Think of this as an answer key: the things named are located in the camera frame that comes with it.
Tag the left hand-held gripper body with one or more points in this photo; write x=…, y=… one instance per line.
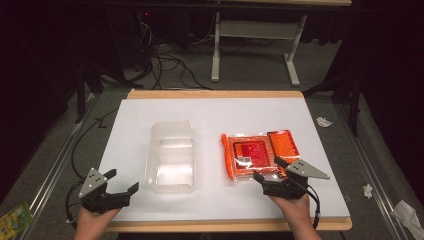
x=96, y=195

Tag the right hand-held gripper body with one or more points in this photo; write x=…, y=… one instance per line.
x=290, y=183

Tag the orange snack packet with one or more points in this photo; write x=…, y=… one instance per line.
x=260, y=154

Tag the clear plastic storage box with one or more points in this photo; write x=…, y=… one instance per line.
x=171, y=156

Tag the person's right hand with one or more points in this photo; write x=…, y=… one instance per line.
x=293, y=208

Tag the person's left hand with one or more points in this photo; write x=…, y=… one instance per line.
x=92, y=220

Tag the white sheet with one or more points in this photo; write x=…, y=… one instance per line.
x=213, y=160

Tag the green yellow packet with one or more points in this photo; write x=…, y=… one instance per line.
x=13, y=221

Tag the wooden table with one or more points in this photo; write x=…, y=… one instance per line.
x=213, y=94

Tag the black metal stand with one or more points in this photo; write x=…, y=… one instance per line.
x=346, y=90
x=85, y=76

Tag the metal floor rail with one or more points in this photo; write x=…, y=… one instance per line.
x=370, y=166
x=53, y=166

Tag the white metal desk frame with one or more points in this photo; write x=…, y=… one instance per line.
x=256, y=30

